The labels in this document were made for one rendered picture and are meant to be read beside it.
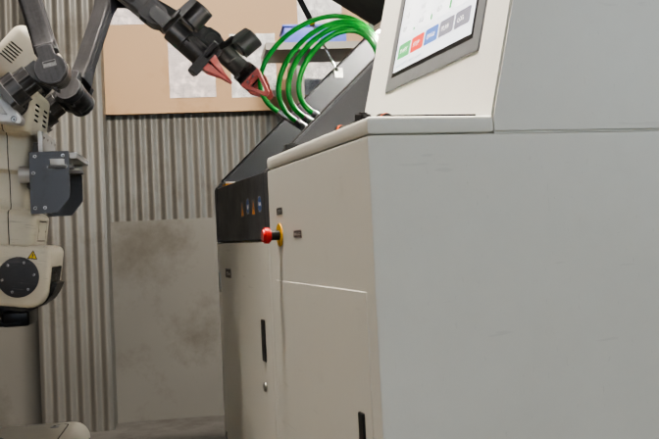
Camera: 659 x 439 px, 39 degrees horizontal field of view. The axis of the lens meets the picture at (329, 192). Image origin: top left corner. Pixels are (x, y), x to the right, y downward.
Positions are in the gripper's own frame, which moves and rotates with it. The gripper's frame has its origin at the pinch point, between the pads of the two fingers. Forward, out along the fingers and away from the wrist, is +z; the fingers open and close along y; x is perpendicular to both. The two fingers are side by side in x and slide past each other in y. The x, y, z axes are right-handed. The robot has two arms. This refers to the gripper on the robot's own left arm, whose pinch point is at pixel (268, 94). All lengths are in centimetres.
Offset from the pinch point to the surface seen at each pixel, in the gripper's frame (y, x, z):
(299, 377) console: -45, 38, 76
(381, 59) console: -31, -25, 34
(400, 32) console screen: -41, -31, 37
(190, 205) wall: 145, 63, -73
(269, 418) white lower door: -17, 56, 70
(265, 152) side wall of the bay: 22.9, 13.6, -0.2
